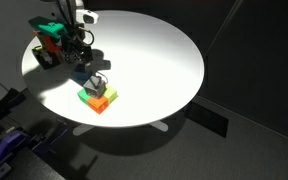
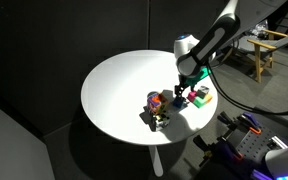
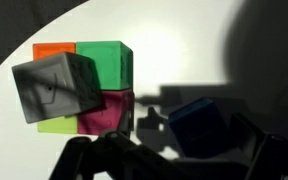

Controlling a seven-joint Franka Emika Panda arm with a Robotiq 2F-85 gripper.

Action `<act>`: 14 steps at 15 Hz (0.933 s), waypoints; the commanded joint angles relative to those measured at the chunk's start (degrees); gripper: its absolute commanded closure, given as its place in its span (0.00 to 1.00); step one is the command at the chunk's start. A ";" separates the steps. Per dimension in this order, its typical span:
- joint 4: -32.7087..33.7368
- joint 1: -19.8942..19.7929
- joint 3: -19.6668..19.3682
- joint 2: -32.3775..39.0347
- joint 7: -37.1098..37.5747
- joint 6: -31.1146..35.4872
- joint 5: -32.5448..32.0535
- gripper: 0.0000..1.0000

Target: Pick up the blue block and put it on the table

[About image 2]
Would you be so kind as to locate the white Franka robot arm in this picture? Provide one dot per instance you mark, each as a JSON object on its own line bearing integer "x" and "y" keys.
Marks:
{"x": 210, "y": 40}

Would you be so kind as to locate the wooden chair with grey seat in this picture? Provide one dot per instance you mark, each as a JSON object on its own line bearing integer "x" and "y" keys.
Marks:
{"x": 259, "y": 46}

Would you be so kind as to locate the green block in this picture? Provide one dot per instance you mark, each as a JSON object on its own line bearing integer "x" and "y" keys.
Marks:
{"x": 200, "y": 102}

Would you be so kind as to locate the black white checkered cube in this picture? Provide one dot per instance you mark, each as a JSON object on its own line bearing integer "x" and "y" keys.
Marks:
{"x": 162, "y": 122}

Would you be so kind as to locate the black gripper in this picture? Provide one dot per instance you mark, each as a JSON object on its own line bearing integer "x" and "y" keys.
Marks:
{"x": 186, "y": 81}

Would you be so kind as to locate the black perforated breadboard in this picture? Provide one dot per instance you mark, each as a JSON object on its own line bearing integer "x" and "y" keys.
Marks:
{"x": 254, "y": 146}

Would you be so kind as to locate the multicoloured patterned cube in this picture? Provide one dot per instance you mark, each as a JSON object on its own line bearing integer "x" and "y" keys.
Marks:
{"x": 156, "y": 103}

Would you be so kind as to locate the clear plastic bag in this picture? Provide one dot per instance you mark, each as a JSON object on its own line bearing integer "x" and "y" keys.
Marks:
{"x": 258, "y": 30}

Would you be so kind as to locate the aluminium rail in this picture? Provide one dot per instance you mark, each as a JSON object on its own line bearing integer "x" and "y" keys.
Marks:
{"x": 279, "y": 142}

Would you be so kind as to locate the pink block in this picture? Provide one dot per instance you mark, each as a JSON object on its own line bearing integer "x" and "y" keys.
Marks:
{"x": 191, "y": 96}

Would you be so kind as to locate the orange yellow block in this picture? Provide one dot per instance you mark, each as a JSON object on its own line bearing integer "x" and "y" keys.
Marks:
{"x": 209, "y": 98}

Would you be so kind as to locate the white table pedestal leg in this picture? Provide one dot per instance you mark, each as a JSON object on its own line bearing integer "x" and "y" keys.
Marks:
{"x": 156, "y": 161}

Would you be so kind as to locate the grey flat panel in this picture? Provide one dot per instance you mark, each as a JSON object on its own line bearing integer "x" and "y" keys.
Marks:
{"x": 10, "y": 150}

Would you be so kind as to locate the purple black bar clamp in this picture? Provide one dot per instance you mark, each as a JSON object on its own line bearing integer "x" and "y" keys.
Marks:
{"x": 249, "y": 121}
{"x": 227, "y": 150}

